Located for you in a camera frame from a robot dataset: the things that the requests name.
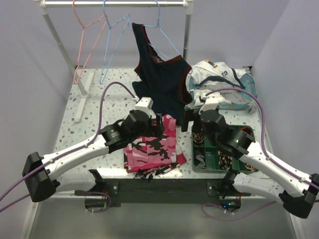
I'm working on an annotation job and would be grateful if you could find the pink camouflage garment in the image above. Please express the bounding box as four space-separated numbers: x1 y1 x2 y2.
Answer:
124 115 186 180

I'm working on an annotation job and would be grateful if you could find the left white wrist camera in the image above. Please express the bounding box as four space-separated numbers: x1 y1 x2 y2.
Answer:
135 97 153 117

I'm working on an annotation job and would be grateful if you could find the pink wire hanger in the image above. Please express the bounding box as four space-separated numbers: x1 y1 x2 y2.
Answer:
71 0 107 84

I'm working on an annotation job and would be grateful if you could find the rolled grey black tie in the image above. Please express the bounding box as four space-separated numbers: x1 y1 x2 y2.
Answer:
194 154 206 168

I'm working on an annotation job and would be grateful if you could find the blue hanger with navy top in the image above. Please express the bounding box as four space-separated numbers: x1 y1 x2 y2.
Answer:
128 0 181 62

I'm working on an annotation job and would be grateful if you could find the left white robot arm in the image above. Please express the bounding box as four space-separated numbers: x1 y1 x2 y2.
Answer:
22 110 164 202

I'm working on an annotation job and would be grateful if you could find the green compartment tray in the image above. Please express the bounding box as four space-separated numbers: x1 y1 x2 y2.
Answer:
192 137 253 174

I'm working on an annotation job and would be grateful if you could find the rolled dotted tie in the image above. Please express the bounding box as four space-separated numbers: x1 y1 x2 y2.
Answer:
218 151 232 170

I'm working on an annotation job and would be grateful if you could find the white tank top navy trim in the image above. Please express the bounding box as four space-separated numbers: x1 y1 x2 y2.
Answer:
186 59 250 105

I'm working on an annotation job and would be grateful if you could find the white clothes rack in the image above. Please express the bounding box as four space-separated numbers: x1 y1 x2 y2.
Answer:
35 0 194 122

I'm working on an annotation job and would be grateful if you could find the rolled orange black tie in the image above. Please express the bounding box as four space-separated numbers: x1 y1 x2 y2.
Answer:
240 126 254 137

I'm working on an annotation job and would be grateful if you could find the navy tank top red trim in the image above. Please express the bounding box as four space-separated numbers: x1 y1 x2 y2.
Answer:
132 23 192 125

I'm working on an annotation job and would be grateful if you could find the teal plastic bin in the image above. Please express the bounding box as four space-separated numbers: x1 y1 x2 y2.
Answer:
187 74 257 113

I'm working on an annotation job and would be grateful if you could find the light blue wire hanger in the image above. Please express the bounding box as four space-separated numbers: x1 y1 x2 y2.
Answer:
99 0 131 85

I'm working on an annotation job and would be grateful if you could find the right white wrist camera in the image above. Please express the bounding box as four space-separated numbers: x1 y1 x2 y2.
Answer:
199 96 219 114

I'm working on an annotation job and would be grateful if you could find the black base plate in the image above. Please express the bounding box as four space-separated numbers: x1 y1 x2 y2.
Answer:
75 179 250 208

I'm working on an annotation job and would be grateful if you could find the rolled floral tie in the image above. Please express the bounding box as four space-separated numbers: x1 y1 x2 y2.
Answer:
192 125 204 147

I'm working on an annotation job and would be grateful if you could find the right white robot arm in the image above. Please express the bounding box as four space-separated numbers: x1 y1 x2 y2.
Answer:
180 109 319 219

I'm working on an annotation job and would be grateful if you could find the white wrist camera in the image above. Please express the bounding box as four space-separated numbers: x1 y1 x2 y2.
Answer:
199 96 219 114
135 97 153 117

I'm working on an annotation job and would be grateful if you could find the rolled pink brown tie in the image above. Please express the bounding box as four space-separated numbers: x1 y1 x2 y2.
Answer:
245 163 258 172

